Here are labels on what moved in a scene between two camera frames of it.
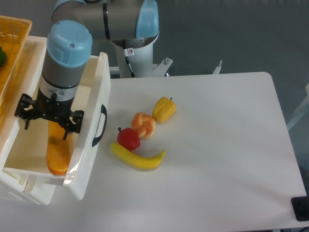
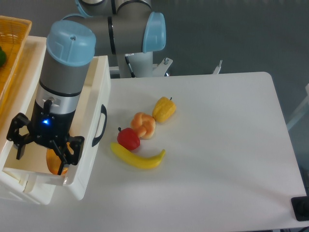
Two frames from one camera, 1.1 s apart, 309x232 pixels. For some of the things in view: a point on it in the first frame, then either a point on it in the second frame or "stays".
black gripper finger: (26, 124) -> (21, 151)
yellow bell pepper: (163, 109) stays
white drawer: (23, 150) stays
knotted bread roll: (144, 124) stays
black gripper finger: (65, 134) -> (61, 154)
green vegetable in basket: (3, 59) stays
